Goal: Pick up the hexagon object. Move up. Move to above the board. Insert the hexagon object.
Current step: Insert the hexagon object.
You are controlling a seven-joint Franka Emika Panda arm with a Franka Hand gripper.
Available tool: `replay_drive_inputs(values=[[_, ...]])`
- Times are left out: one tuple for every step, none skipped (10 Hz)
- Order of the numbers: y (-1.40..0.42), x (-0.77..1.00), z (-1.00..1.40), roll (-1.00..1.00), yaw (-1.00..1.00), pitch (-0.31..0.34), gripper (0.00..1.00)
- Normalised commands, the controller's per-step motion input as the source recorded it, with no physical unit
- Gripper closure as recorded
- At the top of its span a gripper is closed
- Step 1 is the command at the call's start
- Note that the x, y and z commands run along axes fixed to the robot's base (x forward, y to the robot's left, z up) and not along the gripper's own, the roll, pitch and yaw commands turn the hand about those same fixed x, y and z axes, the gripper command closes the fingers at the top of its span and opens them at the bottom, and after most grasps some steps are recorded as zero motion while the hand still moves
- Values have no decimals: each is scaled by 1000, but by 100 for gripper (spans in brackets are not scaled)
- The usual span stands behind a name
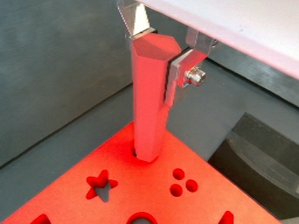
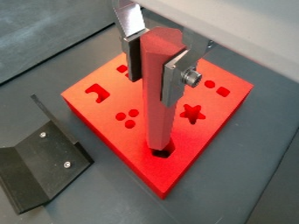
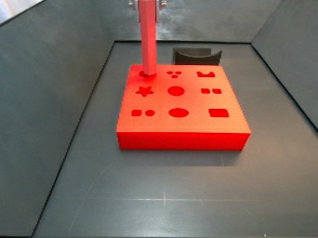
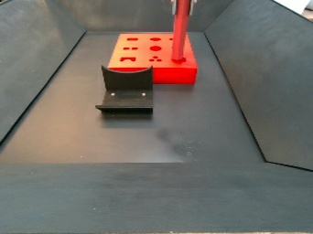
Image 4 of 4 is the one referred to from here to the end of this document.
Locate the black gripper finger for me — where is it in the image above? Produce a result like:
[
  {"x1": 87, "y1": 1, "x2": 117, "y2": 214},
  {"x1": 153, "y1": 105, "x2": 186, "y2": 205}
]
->
[{"x1": 189, "y1": 0, "x2": 197, "y2": 16}]

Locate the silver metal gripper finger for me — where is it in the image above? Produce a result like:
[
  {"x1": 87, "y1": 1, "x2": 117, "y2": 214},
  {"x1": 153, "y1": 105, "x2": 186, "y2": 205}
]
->
[{"x1": 170, "y1": 0, "x2": 178, "y2": 15}]

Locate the red hexagonal peg rod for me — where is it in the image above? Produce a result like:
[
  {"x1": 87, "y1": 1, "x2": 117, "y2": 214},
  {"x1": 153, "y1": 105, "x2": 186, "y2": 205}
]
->
[{"x1": 172, "y1": 0, "x2": 192, "y2": 61}]

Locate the black curved holder bracket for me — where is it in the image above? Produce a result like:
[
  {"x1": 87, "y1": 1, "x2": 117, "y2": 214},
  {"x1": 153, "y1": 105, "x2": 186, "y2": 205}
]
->
[{"x1": 95, "y1": 67, "x2": 153, "y2": 112}]

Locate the red shape-sorting board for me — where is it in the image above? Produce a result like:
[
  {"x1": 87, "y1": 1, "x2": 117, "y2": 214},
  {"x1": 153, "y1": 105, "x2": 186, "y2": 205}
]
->
[{"x1": 107, "y1": 33, "x2": 198, "y2": 84}]

